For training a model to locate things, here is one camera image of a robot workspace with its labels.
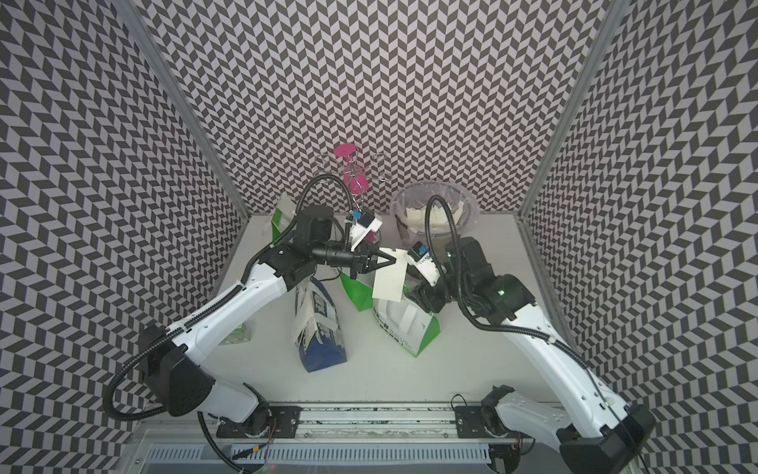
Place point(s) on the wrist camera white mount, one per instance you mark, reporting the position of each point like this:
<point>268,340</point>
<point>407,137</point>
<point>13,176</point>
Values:
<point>365,228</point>
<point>420,258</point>

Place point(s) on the green white bag middle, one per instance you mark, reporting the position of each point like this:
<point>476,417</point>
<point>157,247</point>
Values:
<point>359,290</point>

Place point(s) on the green white bag back left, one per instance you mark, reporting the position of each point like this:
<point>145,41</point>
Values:
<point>282,215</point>

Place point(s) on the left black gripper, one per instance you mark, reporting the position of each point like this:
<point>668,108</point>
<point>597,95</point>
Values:
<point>366,265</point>

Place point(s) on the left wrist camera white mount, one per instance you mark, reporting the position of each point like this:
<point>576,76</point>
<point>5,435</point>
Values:
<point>365,228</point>

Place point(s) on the white paper receipt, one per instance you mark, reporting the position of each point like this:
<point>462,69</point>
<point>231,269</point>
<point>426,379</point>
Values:
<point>389,282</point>

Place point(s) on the clear plastic bin liner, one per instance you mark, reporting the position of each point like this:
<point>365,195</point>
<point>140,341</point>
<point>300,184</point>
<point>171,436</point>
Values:
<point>459,204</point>

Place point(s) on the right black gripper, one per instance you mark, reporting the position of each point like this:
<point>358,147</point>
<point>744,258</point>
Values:
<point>425,295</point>

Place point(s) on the black mesh trash bin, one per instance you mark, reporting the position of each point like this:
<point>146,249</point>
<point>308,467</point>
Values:
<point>408,234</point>

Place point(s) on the green white bag front right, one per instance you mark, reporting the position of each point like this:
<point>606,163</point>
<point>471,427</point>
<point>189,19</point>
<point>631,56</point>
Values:
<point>411,327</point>

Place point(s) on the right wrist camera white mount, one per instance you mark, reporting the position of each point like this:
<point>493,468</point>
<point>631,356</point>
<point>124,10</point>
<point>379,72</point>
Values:
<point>420,258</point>

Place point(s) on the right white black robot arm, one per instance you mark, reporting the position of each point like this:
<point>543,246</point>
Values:
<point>594,430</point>

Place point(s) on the small green white packet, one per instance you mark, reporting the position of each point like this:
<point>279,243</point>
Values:
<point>240,335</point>

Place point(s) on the pink top wire stand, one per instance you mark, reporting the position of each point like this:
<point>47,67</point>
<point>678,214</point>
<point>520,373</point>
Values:
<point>347,163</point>

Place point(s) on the blue white paper bag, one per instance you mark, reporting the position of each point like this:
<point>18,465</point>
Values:
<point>316,330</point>

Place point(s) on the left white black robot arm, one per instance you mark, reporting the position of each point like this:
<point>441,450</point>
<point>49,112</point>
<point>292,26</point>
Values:
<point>172,367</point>

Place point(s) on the green white bag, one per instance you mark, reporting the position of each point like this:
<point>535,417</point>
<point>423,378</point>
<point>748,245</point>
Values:
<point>282,215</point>
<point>359,290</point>
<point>411,327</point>

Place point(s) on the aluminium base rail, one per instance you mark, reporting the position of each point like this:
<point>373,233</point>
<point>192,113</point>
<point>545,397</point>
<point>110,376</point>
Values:
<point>340,437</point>

